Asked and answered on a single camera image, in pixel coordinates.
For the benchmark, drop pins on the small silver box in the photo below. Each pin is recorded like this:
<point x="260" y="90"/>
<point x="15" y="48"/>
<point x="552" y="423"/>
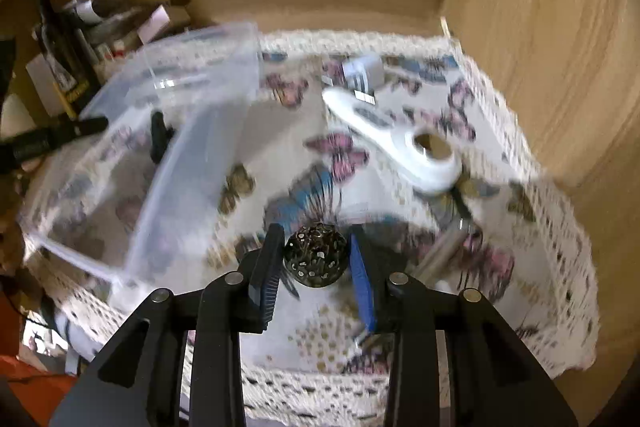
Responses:
<point x="364" y="74"/>

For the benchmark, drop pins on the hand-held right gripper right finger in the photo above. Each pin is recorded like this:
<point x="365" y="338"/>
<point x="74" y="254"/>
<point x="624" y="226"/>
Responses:
<point x="360" y="287"/>

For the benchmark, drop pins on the white carton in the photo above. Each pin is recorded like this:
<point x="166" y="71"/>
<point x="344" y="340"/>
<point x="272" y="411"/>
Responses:
<point x="42" y="82"/>

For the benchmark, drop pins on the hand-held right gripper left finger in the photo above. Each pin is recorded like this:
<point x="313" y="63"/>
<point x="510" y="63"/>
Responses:
<point x="265" y="272"/>

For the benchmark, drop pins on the small black object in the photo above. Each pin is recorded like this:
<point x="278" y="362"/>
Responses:
<point x="159" y="137"/>

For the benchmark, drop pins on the dark glass bottle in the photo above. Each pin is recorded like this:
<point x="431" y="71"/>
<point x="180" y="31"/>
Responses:
<point x="57" y="52"/>

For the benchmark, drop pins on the perforated metal ball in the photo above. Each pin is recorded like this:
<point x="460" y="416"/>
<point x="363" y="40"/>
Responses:
<point x="314" y="257"/>

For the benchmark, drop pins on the clear plastic container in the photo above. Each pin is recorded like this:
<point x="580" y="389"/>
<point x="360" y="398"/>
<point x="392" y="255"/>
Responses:
<point x="200" y="147"/>

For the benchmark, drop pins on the pale pink small box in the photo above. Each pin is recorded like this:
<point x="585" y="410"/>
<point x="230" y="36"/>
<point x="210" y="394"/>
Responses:
<point x="155" y="23"/>

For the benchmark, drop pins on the silver metal cylinder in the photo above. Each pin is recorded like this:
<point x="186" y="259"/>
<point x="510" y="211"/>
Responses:
<point x="445" y="249"/>

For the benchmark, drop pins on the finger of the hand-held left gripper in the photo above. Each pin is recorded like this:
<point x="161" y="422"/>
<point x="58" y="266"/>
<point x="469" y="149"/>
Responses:
<point x="45" y="141"/>

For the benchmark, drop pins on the butterfly print tablecloth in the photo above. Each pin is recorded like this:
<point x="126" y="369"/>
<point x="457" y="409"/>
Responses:
<point x="525" y="257"/>

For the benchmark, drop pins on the pile of small boxes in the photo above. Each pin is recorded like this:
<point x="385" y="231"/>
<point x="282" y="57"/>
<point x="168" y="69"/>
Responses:
<point x="115" y="27"/>

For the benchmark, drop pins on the wooden desk hutch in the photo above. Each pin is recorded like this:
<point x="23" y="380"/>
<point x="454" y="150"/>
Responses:
<point x="550" y="57"/>

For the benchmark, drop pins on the orange red cloth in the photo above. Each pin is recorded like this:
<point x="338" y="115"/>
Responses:
<point x="30" y="387"/>

